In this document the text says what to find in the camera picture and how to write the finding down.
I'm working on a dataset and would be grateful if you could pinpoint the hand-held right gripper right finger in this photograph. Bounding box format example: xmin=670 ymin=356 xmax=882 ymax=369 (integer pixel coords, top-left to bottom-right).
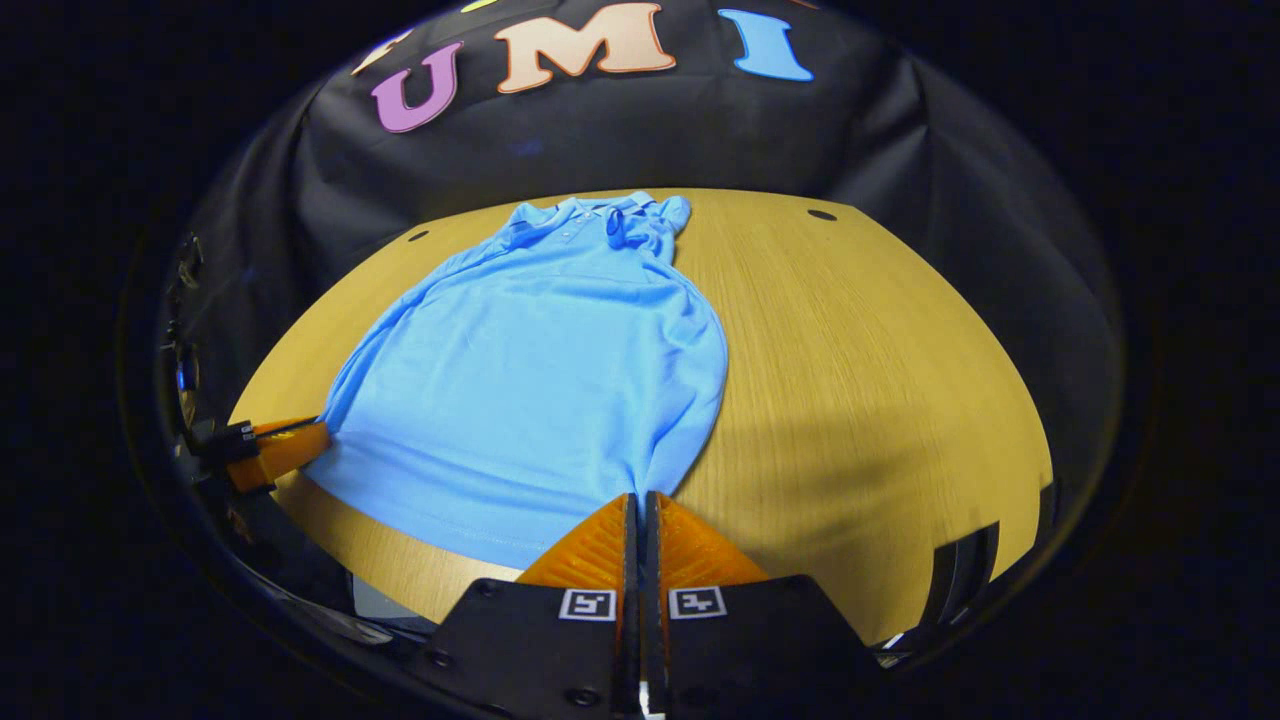
xmin=643 ymin=490 xmax=886 ymax=720

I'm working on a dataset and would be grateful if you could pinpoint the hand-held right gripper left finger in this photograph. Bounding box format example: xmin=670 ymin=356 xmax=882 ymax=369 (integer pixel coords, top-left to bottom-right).
xmin=415 ymin=490 xmax=642 ymax=720

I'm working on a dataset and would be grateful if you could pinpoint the light blue T-shirt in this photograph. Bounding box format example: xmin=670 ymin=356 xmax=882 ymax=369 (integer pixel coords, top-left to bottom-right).
xmin=300 ymin=190 xmax=731 ymax=573

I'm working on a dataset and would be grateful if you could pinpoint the black backdrop cloth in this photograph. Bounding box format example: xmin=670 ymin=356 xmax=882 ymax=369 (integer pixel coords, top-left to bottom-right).
xmin=150 ymin=0 xmax=1129 ymax=501

